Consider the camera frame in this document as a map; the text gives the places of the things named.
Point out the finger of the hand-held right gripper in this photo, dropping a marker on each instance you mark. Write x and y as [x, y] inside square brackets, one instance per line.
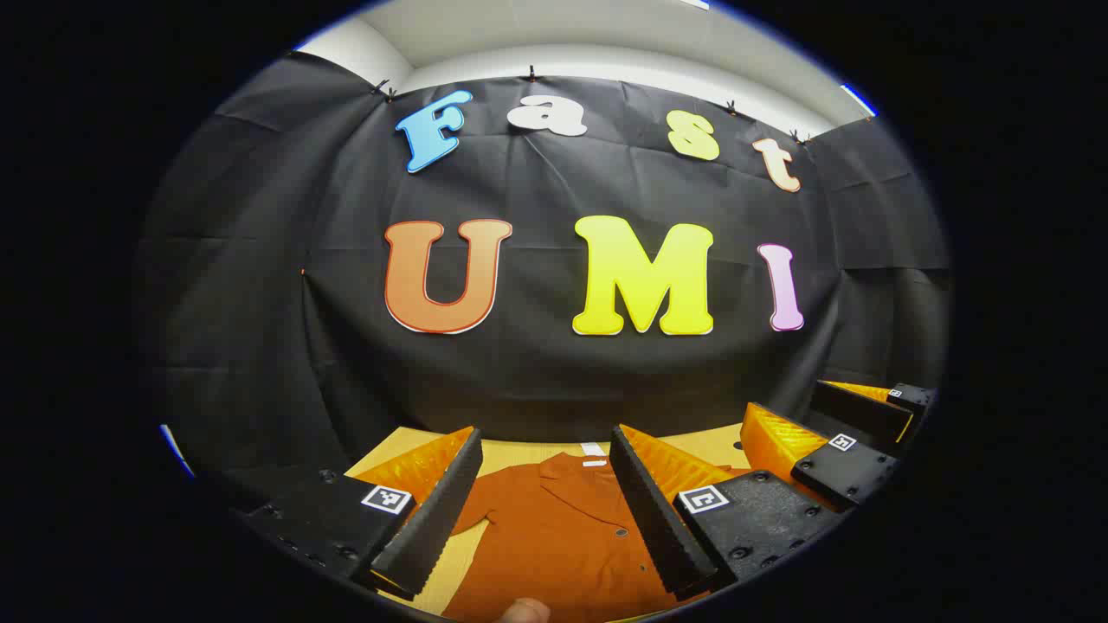
[857, 411]
[844, 474]

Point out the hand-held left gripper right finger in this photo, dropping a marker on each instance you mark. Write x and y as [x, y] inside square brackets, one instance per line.
[653, 519]

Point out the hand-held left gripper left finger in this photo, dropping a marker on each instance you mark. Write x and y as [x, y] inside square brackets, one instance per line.
[437, 519]

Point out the orange button jacket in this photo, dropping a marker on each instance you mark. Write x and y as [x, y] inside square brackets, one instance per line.
[563, 545]

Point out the white paper tag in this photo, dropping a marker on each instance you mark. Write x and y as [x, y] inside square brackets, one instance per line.
[593, 448]

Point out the black backdrop cloth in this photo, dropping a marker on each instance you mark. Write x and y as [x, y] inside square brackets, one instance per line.
[537, 381]

